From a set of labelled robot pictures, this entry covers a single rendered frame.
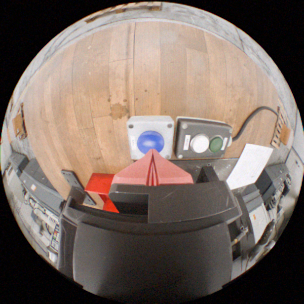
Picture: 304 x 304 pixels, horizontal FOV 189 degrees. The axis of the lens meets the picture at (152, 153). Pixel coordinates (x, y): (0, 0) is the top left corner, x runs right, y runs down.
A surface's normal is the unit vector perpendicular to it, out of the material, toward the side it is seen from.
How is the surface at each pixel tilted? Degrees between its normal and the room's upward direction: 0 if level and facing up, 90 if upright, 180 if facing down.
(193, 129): 0
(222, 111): 0
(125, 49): 0
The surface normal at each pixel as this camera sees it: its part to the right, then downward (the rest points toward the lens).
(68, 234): 0.77, -0.63
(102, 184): 0.00, -0.82
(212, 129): 0.01, 0.58
